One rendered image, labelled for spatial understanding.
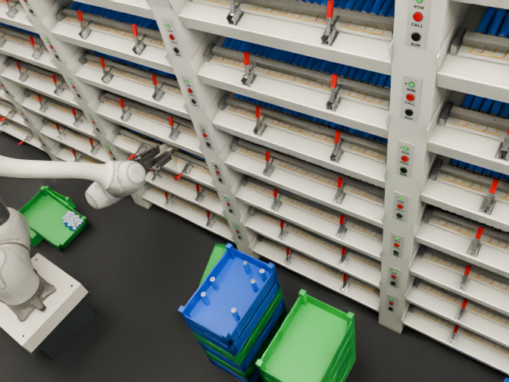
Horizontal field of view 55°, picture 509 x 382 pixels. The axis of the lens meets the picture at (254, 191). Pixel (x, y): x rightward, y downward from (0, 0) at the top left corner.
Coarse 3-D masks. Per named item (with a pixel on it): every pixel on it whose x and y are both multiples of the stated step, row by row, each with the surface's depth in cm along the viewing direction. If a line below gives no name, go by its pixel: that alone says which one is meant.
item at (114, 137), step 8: (112, 128) 218; (120, 128) 219; (112, 136) 219; (120, 136) 221; (120, 144) 219; (128, 144) 217; (128, 152) 220; (160, 152) 209; (176, 160) 205; (200, 160) 201; (168, 168) 206; (176, 168) 203; (192, 168) 200; (200, 168) 199; (184, 176) 203; (192, 176) 199; (200, 176) 197; (208, 176) 196; (208, 184) 194
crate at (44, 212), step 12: (48, 192) 257; (36, 204) 258; (48, 204) 259; (60, 204) 261; (24, 216) 254; (36, 216) 255; (48, 216) 256; (60, 216) 257; (84, 216) 252; (36, 228) 252; (48, 228) 253; (60, 228) 254; (48, 240) 245; (60, 240) 252
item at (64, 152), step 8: (56, 144) 280; (56, 152) 282; (64, 152) 281; (72, 152) 279; (80, 152) 274; (64, 160) 279; (72, 160) 277; (80, 160) 274; (88, 160) 272; (96, 160) 270
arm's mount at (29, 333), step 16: (48, 272) 208; (64, 272) 206; (64, 288) 201; (80, 288) 202; (0, 304) 201; (48, 304) 197; (64, 304) 197; (0, 320) 196; (16, 320) 195; (32, 320) 194; (48, 320) 194; (16, 336) 190; (32, 336) 190
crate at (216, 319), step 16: (224, 256) 176; (240, 256) 178; (224, 272) 177; (240, 272) 176; (256, 272) 175; (272, 272) 168; (208, 288) 174; (224, 288) 173; (240, 288) 172; (192, 304) 168; (224, 304) 169; (240, 304) 168; (256, 304) 165; (192, 320) 161; (208, 320) 166; (224, 320) 165; (240, 320) 158; (224, 336) 153
